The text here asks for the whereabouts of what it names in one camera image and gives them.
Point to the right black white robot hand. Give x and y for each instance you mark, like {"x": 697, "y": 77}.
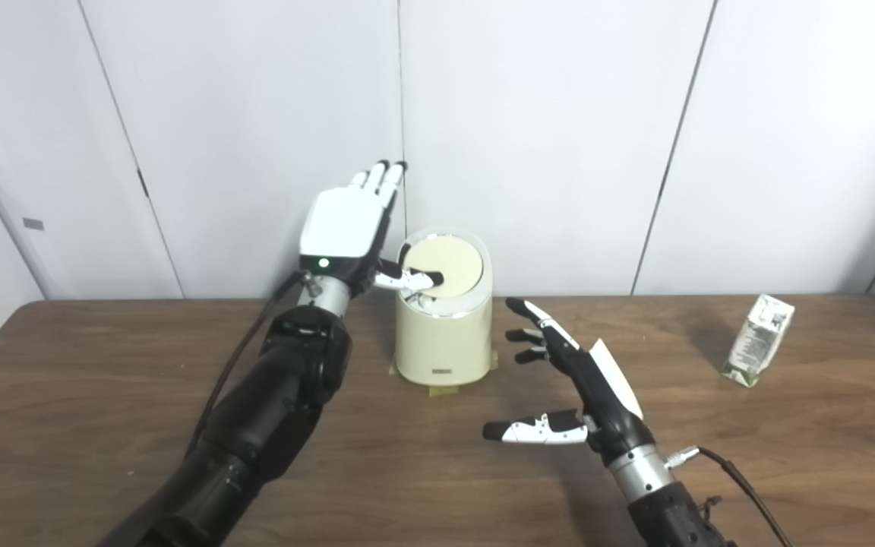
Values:
{"x": 604, "y": 403}

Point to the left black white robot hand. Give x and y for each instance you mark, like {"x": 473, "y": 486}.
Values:
{"x": 342, "y": 224}

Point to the cream round bin lid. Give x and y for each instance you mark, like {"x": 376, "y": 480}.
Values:
{"x": 456, "y": 262}

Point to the cream-colored round bin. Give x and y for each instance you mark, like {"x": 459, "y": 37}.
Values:
{"x": 443, "y": 342}

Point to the white green milk carton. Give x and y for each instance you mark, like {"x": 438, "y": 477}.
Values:
{"x": 758, "y": 340}

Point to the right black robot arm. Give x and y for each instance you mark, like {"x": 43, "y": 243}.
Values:
{"x": 669, "y": 513}

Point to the black wall panel hinge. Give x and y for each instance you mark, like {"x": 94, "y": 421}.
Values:
{"x": 143, "y": 183}

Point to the grey wall label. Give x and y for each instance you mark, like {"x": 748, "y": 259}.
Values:
{"x": 33, "y": 224}

